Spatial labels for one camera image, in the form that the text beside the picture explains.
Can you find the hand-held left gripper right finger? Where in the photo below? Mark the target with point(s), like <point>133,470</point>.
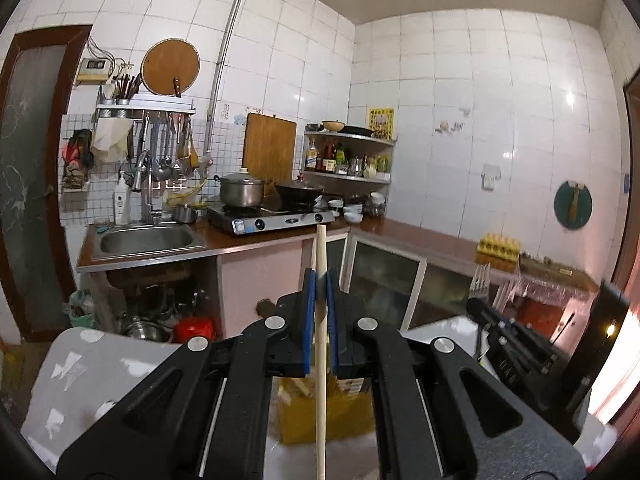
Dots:
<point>332,305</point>

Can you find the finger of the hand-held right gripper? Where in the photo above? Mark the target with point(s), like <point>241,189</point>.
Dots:
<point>510,332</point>

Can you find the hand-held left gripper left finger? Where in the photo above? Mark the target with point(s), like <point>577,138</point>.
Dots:
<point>310,300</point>

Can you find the yellow slotted utensil holder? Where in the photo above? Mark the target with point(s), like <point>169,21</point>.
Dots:
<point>350,410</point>

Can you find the row of hanging kitchen utensils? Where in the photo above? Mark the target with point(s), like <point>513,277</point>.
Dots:
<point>167,147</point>

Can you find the clear plastic sheet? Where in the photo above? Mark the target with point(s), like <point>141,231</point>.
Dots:
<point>540,292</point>

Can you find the kitchen counter with cabinets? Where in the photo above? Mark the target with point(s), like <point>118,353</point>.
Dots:
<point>400,270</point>

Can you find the thick wooden chopping block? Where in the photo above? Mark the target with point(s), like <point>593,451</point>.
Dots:
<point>555,270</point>

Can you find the yellow egg carton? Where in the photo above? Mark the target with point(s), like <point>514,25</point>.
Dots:
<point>497,247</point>

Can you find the steel gas stove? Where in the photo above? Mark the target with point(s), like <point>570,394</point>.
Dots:
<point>270,220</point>

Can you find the stack of white bowls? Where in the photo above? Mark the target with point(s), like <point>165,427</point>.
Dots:
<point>347,210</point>

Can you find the black wok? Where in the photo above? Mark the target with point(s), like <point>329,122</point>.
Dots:
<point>300,192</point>

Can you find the glass jar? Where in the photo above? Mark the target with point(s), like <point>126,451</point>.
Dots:
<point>377,206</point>

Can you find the red pot under counter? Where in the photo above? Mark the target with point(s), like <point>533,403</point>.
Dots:
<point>195,330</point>

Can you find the steel cooking pot with lid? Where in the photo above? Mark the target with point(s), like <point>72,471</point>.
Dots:
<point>240,192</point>

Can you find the metal corner shelf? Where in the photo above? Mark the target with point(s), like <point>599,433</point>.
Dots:
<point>350,177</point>

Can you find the row of condiment bottles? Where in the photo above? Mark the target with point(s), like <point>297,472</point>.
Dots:
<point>340,157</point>

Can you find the small steel saucepan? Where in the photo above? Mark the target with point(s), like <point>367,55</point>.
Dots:
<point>185,215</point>

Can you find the rectangular wooden cutting board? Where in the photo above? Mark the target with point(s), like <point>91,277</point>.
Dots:
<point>270,150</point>

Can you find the pile of steel pots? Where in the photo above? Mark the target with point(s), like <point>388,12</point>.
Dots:
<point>145,315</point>

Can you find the tan bowl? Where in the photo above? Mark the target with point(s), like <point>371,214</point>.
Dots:
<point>332,126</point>

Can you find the stainless steel sink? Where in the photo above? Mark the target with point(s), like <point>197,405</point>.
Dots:
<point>145,240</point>

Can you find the black pan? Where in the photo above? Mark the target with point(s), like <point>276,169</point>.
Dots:
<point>359,131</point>

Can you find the metal faucet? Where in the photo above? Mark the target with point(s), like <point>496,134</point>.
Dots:
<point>145,185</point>

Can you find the white soap bottle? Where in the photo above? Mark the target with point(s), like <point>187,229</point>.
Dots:
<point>122,202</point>

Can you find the grey polar bear tablecloth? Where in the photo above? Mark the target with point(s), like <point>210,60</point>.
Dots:
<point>100,375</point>

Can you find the green plastic bag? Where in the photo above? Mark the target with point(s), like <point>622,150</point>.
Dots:
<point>80,310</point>

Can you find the beige hanging cloth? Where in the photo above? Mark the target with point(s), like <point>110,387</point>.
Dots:
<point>110,140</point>

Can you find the red and black hanging bag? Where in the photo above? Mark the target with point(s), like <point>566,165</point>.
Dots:
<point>77,160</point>

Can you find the round wooden cutting board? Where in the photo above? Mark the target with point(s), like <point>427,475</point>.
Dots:
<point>167,65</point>

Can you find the brown frosted glass door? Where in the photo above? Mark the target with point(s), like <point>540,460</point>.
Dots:
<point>35,185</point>

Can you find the green round wall board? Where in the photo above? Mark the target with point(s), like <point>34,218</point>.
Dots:
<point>562,210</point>

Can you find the white wall socket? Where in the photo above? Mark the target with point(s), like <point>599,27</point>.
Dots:
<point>492,177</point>

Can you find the yellow wall picture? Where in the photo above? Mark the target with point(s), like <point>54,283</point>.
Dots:
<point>381,121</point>

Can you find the metal wall utensil rack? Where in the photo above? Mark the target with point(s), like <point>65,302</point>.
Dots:
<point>145,110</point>

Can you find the grey wall pipe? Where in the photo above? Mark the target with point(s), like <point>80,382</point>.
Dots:
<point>220,60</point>

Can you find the beige wall electrical box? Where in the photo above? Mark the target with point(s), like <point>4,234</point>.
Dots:
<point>92,71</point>

